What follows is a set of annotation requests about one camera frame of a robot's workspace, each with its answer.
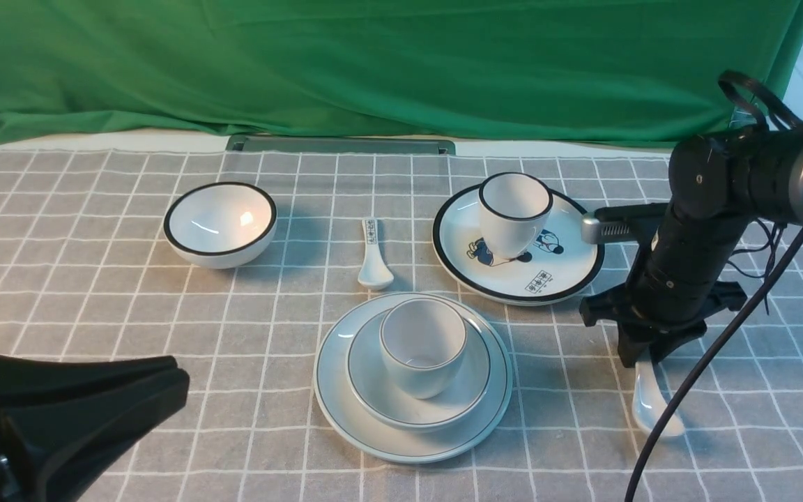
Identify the pale blue thin-rimmed bowl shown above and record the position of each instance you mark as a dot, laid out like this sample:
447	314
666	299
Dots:
379	394

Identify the black rimmed white cup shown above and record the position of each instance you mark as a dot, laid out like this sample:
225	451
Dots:
513	210

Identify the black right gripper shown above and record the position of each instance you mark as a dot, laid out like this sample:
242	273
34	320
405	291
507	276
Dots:
654	319

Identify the pale blue cup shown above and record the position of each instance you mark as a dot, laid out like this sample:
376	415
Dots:
422	344

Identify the black rimmed illustrated plate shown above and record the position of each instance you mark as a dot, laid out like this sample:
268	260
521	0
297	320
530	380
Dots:
556	266

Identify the black rimmed white bowl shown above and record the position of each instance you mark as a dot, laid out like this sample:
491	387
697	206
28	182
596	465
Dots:
221	225

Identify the white spoon with characters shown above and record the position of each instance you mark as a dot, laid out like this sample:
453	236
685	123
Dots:
373	274

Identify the pale blue large plate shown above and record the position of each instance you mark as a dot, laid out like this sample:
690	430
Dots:
350	419

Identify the green backdrop cloth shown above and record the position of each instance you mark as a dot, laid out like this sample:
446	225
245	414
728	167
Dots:
618	72

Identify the plain white ceramic spoon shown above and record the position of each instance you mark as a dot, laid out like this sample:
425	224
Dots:
648	402

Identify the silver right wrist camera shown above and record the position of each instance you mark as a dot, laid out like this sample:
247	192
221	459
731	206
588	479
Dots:
619	224

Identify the grey checked tablecloth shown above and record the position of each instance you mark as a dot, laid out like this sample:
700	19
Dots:
86	274

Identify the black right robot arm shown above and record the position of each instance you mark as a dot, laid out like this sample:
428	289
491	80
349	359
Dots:
719	184

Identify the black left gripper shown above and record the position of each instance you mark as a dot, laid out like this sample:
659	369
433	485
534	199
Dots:
62	425

